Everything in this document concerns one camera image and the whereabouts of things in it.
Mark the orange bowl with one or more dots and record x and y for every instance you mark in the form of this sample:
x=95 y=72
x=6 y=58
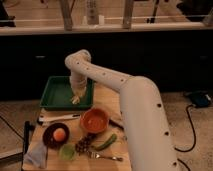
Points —
x=95 y=121

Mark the orange fruit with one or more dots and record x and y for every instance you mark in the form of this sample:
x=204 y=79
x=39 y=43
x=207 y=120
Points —
x=59 y=134

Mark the green pepper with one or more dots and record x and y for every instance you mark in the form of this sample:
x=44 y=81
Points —
x=106 y=144

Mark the small green cup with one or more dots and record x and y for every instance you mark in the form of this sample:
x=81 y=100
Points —
x=67 y=152

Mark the light blue cloth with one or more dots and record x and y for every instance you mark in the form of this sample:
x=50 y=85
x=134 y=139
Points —
x=37 y=156

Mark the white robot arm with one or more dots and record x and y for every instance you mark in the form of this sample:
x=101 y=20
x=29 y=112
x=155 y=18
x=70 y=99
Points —
x=145 y=123

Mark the bunch of dark grapes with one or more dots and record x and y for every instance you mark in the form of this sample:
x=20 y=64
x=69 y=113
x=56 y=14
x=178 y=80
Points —
x=83 y=144

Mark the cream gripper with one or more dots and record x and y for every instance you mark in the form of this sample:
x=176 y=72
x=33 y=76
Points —
x=78 y=85

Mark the dark red plate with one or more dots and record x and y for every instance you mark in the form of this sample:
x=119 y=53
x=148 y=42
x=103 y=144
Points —
x=48 y=136

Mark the green plastic tray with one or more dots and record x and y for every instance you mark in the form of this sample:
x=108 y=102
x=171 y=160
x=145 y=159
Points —
x=57 y=95

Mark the silver fork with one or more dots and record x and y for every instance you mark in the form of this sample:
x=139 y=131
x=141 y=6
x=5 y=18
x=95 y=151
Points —
x=95 y=155

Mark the yellow banana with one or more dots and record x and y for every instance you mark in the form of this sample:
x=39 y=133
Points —
x=75 y=100

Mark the black handled knife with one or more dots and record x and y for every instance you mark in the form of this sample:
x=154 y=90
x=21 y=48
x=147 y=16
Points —
x=115 y=124

